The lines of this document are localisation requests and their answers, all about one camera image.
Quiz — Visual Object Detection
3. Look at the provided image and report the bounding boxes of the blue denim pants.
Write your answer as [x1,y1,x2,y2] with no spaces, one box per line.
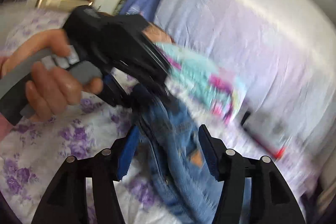
[130,84,223,223]

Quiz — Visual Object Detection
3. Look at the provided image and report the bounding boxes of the person's left hand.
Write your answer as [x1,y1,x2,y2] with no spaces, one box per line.
[1,29,103,122]

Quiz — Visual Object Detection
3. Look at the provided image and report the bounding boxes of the brown orange pillow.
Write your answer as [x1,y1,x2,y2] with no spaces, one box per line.
[142,23,173,44]

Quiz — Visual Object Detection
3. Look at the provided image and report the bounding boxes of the purple floral bedspread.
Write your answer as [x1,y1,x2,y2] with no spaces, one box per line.
[0,7,310,224]

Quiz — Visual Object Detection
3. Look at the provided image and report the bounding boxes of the folded red garment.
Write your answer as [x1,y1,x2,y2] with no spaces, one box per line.
[252,135,285,159]

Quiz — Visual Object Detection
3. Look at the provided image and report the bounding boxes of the folded teal floral quilt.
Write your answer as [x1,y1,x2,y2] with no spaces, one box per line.
[156,43,247,123]

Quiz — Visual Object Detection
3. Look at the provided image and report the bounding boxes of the white lace headboard cover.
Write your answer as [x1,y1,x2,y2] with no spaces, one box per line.
[154,0,335,185]

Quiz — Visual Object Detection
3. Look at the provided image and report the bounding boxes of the gold picture frame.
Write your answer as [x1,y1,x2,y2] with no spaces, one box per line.
[35,0,94,12]

